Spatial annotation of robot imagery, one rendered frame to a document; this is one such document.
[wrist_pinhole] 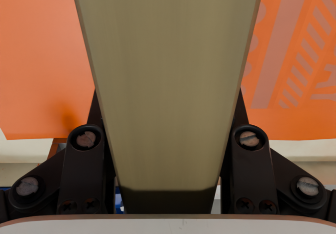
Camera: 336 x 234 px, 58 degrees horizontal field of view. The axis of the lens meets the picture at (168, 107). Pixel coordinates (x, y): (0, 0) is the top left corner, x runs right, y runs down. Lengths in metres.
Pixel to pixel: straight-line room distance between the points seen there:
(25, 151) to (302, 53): 0.34
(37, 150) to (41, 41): 0.17
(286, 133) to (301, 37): 0.14
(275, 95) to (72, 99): 0.21
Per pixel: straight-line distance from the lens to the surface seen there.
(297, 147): 0.42
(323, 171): 0.45
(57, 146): 0.34
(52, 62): 0.30
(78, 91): 0.32
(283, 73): 0.31
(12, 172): 0.45
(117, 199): 0.40
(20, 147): 0.42
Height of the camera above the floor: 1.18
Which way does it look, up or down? 43 degrees down
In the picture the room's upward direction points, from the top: 180 degrees clockwise
